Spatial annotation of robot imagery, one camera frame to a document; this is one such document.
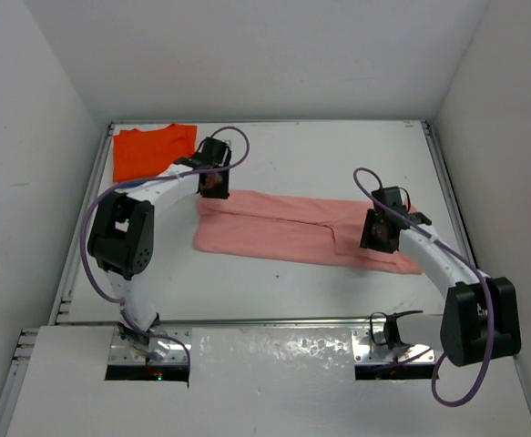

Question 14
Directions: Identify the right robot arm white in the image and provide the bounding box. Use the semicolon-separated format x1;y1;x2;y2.
360;208;522;367

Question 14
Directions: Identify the folded orange t-shirt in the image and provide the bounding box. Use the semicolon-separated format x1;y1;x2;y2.
112;124;198;182

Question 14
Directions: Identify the pink t-shirt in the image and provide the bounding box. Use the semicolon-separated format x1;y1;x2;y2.
193;189;421;275

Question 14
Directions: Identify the folded blue t-shirt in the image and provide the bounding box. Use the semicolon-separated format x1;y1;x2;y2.
118;180;145;189

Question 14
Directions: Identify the white foam front panel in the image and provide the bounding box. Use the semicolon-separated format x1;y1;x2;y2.
8;326;531;436

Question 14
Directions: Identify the aluminium table frame rail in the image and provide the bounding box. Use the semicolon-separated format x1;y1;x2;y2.
0;120;465;436

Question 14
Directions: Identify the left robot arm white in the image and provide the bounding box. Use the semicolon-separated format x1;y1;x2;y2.
81;137;231;336

